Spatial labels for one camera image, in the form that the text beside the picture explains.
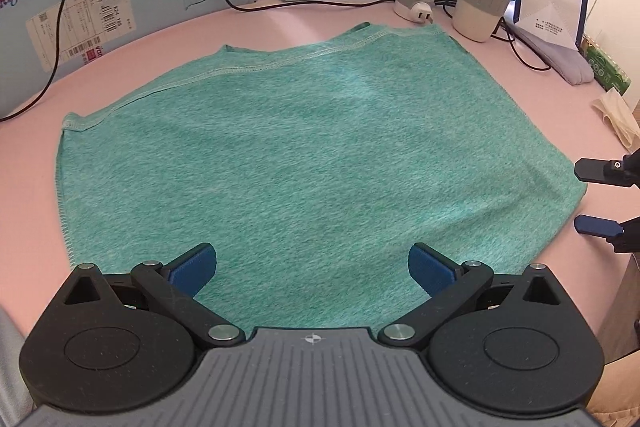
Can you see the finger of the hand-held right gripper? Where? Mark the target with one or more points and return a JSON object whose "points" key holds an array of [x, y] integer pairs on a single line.
{"points": [[610, 169], [595, 226]]}

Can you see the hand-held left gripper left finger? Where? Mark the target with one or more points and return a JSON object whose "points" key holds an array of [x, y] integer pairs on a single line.
{"points": [[195, 267]]}

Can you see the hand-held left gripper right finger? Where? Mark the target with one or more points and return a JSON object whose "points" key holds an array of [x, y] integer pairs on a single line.
{"points": [[430, 267]]}

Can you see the green t-shirt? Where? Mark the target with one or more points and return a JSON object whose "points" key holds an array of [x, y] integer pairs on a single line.
{"points": [[310, 157]]}

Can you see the green box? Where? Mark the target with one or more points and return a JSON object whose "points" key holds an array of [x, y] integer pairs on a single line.
{"points": [[607, 69]]}

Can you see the lavender folded cloth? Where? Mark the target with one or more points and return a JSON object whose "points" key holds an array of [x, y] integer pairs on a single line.
{"points": [[565, 62]]}

